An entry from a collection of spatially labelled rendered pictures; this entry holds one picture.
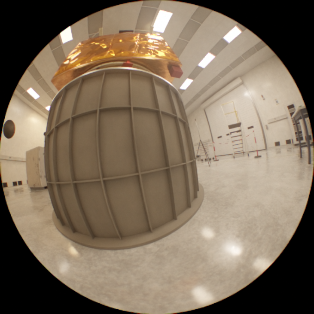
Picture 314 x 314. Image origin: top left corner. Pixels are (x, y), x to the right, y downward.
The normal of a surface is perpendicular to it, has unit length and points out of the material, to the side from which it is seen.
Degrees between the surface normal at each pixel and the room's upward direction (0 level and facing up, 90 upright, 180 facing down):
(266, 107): 90
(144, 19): 180
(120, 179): 90
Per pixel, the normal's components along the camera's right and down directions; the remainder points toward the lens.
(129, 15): 0.15, 0.99
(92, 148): 0.26, -0.08
